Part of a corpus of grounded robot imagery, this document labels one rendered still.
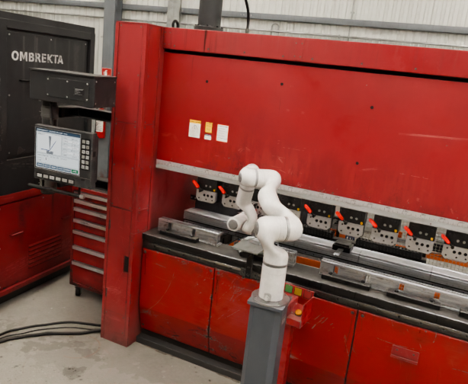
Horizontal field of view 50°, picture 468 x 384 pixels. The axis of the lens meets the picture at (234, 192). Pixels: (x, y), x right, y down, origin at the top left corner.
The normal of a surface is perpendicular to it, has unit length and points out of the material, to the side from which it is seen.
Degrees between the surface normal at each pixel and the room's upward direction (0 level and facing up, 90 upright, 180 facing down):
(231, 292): 90
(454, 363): 90
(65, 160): 90
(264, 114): 90
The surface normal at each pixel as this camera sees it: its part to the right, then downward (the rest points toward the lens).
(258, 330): -0.37, 0.18
